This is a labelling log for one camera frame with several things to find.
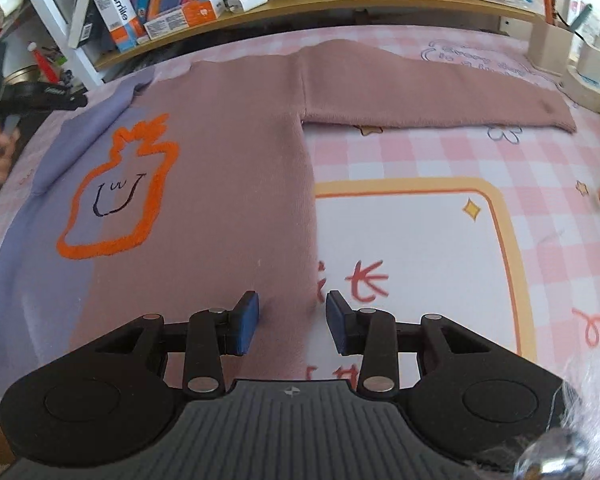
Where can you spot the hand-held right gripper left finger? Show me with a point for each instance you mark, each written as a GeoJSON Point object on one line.
{"type": "Point", "coordinates": [247, 324]}

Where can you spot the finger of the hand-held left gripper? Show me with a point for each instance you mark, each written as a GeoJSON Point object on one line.
{"type": "Point", "coordinates": [79, 100]}

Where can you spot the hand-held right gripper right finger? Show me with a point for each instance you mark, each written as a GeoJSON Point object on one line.
{"type": "Point", "coordinates": [337, 324]}

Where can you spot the pink and purple sweater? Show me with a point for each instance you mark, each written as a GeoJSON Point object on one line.
{"type": "Point", "coordinates": [230, 170]}

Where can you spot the red bottle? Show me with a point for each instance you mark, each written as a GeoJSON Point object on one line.
{"type": "Point", "coordinates": [44, 62]}

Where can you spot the pink checked blanket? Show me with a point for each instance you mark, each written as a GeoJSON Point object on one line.
{"type": "Point", "coordinates": [430, 240]}

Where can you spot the orange and white box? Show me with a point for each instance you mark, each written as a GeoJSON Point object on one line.
{"type": "Point", "coordinates": [185, 16]}

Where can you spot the white charger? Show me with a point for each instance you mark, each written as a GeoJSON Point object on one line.
{"type": "Point", "coordinates": [247, 1]}

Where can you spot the white power strip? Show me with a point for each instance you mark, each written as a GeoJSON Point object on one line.
{"type": "Point", "coordinates": [587, 91]}

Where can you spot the beige pen holder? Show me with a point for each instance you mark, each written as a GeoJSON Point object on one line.
{"type": "Point", "coordinates": [549, 47]}

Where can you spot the white plug adapter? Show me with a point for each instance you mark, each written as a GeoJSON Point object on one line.
{"type": "Point", "coordinates": [596, 57]}

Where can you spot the white frame wooden bookshelf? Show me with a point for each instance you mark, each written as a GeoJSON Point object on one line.
{"type": "Point", "coordinates": [330, 7]}

